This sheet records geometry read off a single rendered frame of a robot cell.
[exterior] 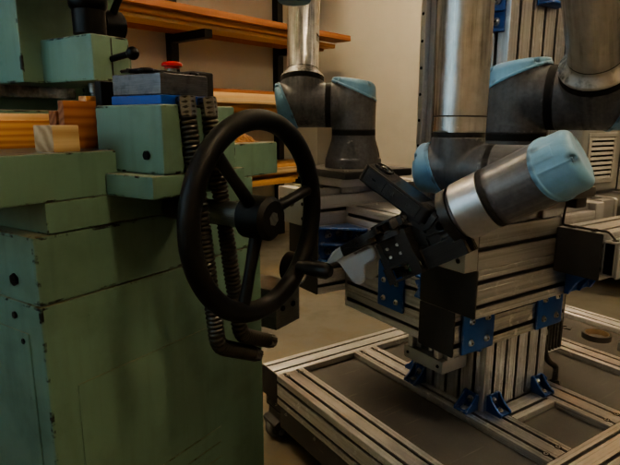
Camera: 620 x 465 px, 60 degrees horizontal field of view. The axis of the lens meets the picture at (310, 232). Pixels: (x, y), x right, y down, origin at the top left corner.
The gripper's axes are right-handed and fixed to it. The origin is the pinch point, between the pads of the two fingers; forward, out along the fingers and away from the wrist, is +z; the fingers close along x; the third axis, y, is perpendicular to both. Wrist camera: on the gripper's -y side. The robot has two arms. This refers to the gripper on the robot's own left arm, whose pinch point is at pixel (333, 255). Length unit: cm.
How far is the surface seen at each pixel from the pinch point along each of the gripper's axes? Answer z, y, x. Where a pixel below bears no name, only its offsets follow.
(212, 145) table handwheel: -4.0, -16.2, -20.1
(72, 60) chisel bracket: 21, -44, -15
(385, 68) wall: 106, -143, 332
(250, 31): 136, -176, 218
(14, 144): 25.8, -32.4, -25.8
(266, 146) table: 13.2, -25.2, 13.4
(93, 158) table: 13.1, -23.5, -23.4
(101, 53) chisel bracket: 15.7, -42.6, -13.4
